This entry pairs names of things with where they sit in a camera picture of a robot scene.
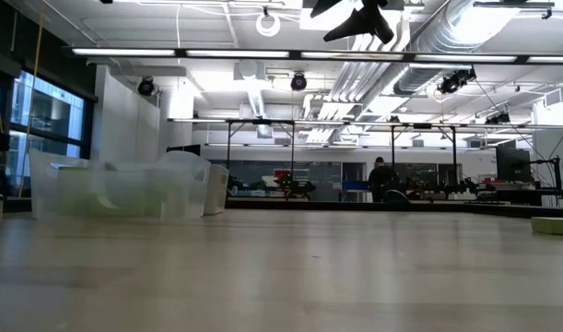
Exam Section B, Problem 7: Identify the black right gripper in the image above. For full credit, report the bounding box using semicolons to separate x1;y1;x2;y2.
310;0;396;45

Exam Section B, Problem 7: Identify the white ceiling pipe bundle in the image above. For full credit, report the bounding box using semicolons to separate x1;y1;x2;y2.
303;18;416;144

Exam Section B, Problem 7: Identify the black ceiling spotlight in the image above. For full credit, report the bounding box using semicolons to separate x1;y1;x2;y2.
136;76;157;98
289;72;309;93

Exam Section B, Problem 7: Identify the black ceiling-mounted device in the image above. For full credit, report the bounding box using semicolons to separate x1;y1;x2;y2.
436;67;478;96
485;110;513;126

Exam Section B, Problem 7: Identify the person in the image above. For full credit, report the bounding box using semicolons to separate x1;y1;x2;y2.
367;156;402;203

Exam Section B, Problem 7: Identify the background robot with green lights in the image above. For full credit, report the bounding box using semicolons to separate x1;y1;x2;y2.
274;171;317;200

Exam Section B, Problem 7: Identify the black computer monitor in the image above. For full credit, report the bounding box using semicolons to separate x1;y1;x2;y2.
495;146;533;184
165;144;203;157

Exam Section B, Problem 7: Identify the black beam with light strips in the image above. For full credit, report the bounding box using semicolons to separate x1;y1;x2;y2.
68;45;563;65

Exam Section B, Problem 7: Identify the clear plastic bin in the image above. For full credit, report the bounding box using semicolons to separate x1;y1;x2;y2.
29;148;212;221

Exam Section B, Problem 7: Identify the large dark-framed window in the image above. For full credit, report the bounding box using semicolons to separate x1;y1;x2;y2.
0;71;98;160

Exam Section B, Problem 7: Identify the white ring lamp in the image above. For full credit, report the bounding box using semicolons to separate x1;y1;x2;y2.
254;11;282;39

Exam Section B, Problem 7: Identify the silver ventilation duct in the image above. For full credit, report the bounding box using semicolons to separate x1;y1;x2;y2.
393;0;515;97

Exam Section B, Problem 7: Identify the black background rig frame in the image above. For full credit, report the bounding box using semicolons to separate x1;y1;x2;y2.
225;118;297;185
390;122;458;185

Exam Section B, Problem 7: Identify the black aluminium table frame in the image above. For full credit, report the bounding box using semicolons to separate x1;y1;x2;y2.
225;196;563;220

